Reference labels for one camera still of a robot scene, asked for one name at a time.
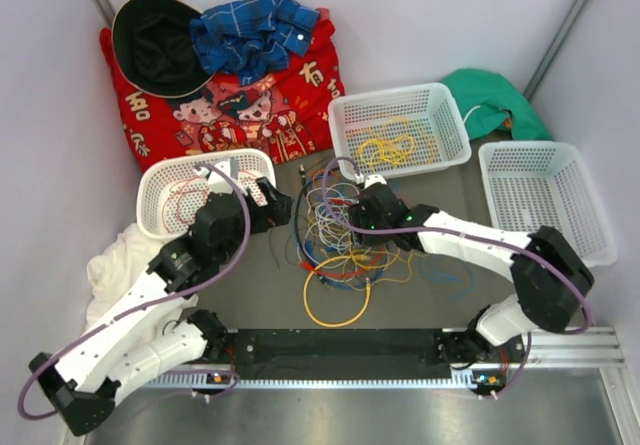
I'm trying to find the bright yellow thin cable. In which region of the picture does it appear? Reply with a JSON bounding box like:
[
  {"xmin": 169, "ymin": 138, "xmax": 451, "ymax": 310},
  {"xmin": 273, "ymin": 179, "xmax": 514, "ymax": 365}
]
[{"xmin": 356, "ymin": 134, "xmax": 416, "ymax": 169}]

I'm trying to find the thick red cable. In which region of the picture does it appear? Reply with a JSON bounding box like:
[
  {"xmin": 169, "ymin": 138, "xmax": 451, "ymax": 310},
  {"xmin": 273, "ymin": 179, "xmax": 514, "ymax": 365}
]
[{"xmin": 162, "ymin": 177, "xmax": 211, "ymax": 234}]

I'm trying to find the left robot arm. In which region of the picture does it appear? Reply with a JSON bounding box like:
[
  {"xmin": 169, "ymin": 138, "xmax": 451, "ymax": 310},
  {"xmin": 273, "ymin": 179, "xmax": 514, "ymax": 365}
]
[{"xmin": 29, "ymin": 176, "xmax": 292, "ymax": 436}]

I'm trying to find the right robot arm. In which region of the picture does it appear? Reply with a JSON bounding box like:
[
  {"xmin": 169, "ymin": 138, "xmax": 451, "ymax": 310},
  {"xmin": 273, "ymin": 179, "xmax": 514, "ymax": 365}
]
[{"xmin": 348, "ymin": 180, "xmax": 594, "ymax": 363}]

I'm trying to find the white rectangular basket, middle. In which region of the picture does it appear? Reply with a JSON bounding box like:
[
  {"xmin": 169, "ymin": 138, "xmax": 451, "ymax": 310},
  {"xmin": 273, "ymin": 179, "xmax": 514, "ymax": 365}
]
[{"xmin": 328, "ymin": 83, "xmax": 471, "ymax": 179}]

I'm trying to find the white rectangular basket,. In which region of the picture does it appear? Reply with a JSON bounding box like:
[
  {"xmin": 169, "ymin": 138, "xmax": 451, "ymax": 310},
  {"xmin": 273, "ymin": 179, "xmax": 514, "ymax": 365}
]
[
  {"xmin": 478, "ymin": 141, "xmax": 618, "ymax": 268},
  {"xmin": 328, "ymin": 83, "xmax": 471, "ymax": 179}
]

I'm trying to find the red printed cloth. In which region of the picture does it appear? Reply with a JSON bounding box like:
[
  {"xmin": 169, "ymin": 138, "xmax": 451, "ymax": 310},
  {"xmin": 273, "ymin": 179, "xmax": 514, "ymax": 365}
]
[{"xmin": 99, "ymin": 8, "xmax": 345, "ymax": 170}]

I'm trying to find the white oval perforated basket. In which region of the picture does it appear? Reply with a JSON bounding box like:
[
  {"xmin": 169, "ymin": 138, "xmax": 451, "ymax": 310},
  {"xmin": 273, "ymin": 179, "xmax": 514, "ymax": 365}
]
[{"xmin": 136, "ymin": 148, "xmax": 276, "ymax": 240}]

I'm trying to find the green cloth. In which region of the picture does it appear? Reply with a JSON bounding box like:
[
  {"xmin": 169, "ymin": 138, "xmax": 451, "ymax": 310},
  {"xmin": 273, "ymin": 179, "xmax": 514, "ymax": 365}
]
[{"xmin": 440, "ymin": 68, "xmax": 552, "ymax": 141}]

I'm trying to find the white rectangular basket, right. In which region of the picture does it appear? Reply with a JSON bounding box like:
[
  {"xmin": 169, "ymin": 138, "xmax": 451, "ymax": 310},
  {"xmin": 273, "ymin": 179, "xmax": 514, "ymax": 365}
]
[{"xmin": 478, "ymin": 141, "xmax": 618, "ymax": 268}]

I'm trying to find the blue plaid shirt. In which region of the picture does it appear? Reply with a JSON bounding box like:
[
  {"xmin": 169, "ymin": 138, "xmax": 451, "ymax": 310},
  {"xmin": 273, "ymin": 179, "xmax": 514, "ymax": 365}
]
[{"xmin": 189, "ymin": 0, "xmax": 320, "ymax": 86}]

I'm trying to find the white cloth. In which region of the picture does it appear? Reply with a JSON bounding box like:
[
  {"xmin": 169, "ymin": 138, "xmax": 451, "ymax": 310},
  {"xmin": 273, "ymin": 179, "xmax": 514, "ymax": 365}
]
[{"xmin": 85, "ymin": 223, "xmax": 199, "ymax": 326}]

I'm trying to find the black hat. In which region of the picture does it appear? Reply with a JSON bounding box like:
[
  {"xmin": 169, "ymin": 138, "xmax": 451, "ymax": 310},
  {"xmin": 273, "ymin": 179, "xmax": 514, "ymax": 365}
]
[{"xmin": 111, "ymin": 0, "xmax": 211, "ymax": 98}]

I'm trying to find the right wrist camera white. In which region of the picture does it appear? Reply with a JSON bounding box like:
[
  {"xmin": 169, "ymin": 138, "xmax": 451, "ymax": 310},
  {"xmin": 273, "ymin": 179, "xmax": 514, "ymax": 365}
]
[{"xmin": 355, "ymin": 173, "xmax": 387, "ymax": 190}]

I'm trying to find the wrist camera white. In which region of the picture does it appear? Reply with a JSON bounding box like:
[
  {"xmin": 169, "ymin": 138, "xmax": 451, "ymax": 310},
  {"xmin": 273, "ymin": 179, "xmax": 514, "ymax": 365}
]
[
  {"xmin": 355, "ymin": 173, "xmax": 387, "ymax": 190},
  {"xmin": 193, "ymin": 158, "xmax": 247, "ymax": 196}
]

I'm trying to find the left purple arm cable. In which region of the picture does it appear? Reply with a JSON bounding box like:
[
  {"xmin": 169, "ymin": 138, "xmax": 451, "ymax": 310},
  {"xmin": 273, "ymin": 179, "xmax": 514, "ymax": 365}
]
[{"xmin": 18, "ymin": 162, "xmax": 254, "ymax": 421}]

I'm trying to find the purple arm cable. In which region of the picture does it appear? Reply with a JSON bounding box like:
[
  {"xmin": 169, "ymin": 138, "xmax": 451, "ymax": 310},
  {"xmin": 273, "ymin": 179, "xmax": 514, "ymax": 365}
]
[
  {"xmin": 18, "ymin": 162, "xmax": 254, "ymax": 421},
  {"xmin": 322, "ymin": 157, "xmax": 596, "ymax": 401}
]

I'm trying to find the white thin cable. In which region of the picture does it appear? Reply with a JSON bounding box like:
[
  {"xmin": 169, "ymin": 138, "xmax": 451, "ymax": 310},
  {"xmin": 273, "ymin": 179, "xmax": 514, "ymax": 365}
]
[{"xmin": 304, "ymin": 189, "xmax": 361, "ymax": 256}]

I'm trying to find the black cable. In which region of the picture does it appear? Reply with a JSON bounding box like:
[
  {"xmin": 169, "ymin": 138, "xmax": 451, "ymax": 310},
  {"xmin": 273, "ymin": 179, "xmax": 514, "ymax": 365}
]
[{"xmin": 269, "ymin": 164, "xmax": 331, "ymax": 271}]

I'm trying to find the thick amber yellow cable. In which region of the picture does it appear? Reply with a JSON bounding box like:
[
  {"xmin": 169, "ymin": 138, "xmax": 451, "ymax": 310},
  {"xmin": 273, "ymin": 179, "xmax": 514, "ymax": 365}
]
[{"xmin": 303, "ymin": 254, "xmax": 372, "ymax": 328}]

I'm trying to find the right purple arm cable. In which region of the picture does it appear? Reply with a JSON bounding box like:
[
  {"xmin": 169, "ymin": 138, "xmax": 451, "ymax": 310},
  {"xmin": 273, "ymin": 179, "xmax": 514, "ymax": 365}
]
[{"xmin": 322, "ymin": 157, "xmax": 596, "ymax": 401}]

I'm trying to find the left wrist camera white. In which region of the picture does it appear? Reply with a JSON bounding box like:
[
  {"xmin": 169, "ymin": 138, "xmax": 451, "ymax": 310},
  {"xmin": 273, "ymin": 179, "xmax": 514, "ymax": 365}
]
[{"xmin": 193, "ymin": 158, "xmax": 247, "ymax": 196}]

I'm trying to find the dark blue cable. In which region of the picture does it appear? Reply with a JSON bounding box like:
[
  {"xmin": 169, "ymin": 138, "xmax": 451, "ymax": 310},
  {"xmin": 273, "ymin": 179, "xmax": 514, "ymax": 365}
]
[{"xmin": 292, "ymin": 179, "xmax": 396, "ymax": 291}]

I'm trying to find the light blue loose cable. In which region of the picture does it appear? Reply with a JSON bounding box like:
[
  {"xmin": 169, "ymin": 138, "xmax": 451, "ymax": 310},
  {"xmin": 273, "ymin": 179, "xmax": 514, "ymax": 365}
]
[{"xmin": 418, "ymin": 254, "xmax": 476, "ymax": 302}]

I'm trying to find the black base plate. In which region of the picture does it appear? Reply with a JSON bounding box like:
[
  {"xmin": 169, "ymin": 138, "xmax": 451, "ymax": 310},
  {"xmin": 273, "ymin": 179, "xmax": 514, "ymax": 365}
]
[{"xmin": 229, "ymin": 329, "xmax": 451, "ymax": 380}]

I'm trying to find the grey corner post right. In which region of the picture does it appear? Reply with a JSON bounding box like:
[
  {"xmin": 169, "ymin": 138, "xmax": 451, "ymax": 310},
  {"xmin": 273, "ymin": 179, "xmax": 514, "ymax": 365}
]
[{"xmin": 523, "ymin": 0, "xmax": 592, "ymax": 101}]

